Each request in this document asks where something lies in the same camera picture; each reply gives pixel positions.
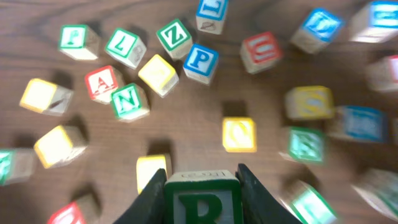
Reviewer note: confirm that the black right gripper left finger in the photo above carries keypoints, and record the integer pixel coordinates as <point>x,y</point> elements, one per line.
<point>149,207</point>

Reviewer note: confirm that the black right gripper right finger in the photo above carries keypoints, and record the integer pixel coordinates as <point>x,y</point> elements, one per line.
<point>259,206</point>

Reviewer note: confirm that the green R letter block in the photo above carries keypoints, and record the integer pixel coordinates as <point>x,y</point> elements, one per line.
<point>201,197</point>

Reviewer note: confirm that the green T letter block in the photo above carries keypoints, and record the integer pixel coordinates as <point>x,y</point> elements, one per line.
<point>303,145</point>

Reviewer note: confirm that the yellow block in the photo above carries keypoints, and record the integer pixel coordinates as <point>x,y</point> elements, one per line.
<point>239,135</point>
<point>159,75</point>
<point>309,103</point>
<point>46,97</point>
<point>147,166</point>
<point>60,146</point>

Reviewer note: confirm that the green 4 number block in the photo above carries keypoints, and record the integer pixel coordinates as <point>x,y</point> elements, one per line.
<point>306,204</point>

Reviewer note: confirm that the red U letter block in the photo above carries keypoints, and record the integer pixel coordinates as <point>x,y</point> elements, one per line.
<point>84,210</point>

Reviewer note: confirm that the green N letter block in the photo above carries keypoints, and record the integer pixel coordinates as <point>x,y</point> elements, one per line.
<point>130,103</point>

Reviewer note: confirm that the blue L letter block right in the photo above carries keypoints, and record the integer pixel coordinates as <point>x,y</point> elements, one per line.
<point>358,123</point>

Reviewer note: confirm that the blue l letter block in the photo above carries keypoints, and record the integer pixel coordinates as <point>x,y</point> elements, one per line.
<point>358,123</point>
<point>211,16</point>

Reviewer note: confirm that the red A letter block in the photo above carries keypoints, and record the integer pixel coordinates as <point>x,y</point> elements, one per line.
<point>101,83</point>

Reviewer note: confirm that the green V letter block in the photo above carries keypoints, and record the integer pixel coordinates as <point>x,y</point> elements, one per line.
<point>17,165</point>

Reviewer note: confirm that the blue P letter block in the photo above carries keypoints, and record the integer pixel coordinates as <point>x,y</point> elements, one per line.
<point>201,63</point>

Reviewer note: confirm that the red C letter block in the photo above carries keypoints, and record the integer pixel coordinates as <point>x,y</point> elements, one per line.
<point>260,52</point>

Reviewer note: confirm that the green L letter block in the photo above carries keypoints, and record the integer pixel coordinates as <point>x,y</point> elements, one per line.
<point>126,47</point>

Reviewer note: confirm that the green Z letter block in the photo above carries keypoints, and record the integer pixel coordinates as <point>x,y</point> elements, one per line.
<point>175,39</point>

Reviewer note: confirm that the red I letter block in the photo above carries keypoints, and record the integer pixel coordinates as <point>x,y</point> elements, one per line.
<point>381,76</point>

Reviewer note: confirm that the green P letter block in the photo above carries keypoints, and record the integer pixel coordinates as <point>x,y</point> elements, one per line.
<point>79,42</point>

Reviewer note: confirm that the blue D letter block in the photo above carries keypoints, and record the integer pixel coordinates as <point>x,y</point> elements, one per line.
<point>317,31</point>

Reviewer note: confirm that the blue L letter block top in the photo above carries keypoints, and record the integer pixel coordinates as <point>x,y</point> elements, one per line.
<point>211,16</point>

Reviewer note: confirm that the blue S letter block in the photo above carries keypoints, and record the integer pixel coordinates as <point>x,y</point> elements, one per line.
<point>375,23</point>

